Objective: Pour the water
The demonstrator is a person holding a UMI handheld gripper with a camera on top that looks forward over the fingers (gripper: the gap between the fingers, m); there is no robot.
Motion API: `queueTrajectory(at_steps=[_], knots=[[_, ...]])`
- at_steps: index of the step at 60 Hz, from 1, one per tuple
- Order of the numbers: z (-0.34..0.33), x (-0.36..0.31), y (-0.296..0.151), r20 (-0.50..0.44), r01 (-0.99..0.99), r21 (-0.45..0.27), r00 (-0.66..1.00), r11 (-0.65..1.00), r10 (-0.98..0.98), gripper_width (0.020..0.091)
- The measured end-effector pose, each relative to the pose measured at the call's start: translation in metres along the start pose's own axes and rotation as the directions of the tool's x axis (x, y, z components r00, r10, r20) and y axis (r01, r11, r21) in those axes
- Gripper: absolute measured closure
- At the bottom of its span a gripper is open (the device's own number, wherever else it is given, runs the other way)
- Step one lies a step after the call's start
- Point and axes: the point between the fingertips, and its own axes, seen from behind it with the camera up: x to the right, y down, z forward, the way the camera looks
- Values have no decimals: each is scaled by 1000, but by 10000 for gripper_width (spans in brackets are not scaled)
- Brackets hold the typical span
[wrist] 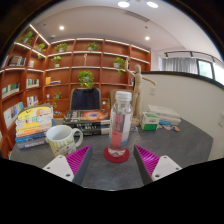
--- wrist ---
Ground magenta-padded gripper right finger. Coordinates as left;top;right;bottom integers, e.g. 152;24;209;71
133;144;183;186

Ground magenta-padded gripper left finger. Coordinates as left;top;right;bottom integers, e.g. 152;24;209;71
42;144;94;186

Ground clear water bottle red label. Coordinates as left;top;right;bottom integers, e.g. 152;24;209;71
107;90;134;158

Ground yellow striped white mug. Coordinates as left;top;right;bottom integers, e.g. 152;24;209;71
45;124;84;158

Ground colourful stack of books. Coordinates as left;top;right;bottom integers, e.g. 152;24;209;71
14;104;56;150

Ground small green white box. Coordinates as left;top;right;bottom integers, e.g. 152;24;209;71
139;111;160;132

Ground flat round red coaster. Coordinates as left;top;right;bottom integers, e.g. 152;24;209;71
103;145;131;164

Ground white stack of books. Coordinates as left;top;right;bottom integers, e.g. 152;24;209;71
147;104;182;127

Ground dark books with nebula cover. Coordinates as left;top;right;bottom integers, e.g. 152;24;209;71
62;109;113;137

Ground dark blue office chair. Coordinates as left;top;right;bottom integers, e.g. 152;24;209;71
69;87;103;111

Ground wooden artist mannequin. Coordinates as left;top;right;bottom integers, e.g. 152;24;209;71
124;58;157;127

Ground orange wooden shelf unit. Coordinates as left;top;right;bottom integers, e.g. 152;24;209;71
0;23;152;158

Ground grey curtain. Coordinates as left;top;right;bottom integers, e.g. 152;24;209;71
162;57;199;75

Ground window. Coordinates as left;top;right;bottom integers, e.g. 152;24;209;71
197;58;224;86

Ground ceiling air vent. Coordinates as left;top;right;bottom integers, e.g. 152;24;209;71
123;10;150;23

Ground branched ceiling lamp round bulbs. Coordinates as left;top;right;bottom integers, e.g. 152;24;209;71
117;0;159;9

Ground white wall socket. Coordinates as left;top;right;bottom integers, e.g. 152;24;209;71
218;111;224;128

